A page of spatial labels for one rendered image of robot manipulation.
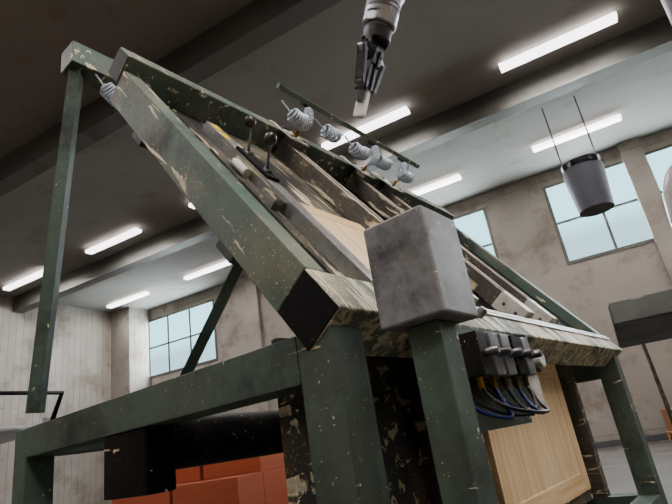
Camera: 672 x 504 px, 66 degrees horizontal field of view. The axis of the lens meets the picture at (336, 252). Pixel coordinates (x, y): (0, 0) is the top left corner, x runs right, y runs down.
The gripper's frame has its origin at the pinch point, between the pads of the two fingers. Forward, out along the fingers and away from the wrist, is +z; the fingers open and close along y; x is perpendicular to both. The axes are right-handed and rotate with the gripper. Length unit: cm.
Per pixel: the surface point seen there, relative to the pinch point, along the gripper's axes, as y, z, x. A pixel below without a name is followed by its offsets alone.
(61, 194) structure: 5, 34, -117
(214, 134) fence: -8, 6, -60
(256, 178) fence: -4.7, 20.1, -33.8
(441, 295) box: 31, 45, 42
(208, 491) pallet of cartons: -216, 222, -208
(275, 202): 1.0, 27.7, -19.6
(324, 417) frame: 28, 69, 25
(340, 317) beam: 27, 52, 23
